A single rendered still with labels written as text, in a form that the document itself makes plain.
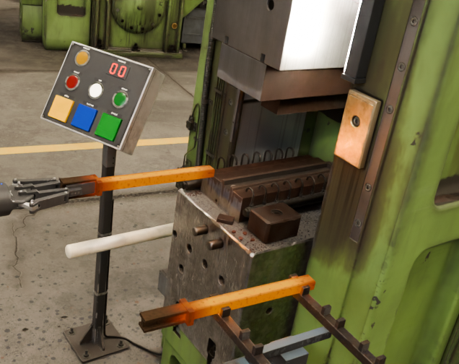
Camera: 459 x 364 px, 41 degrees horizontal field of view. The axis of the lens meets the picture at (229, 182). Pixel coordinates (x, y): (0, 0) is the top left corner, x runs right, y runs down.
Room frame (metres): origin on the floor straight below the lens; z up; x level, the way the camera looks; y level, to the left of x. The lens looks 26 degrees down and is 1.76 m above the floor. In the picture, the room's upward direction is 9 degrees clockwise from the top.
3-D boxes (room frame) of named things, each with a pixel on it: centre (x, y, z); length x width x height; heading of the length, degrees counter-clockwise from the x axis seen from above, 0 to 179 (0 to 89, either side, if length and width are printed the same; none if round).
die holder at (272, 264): (1.67, -0.19, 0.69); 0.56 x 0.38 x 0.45; 129
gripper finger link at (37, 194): (1.21, 0.41, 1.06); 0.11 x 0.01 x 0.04; 123
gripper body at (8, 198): (1.18, 0.47, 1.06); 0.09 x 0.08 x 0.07; 128
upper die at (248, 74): (1.70, -0.14, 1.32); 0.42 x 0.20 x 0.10; 129
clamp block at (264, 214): (1.47, -0.14, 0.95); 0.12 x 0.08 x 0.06; 129
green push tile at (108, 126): (1.80, 0.40, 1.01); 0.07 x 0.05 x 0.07; 64
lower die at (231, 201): (1.70, -0.14, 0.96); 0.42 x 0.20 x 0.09; 129
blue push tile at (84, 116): (1.84, 0.49, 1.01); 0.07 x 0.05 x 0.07; 64
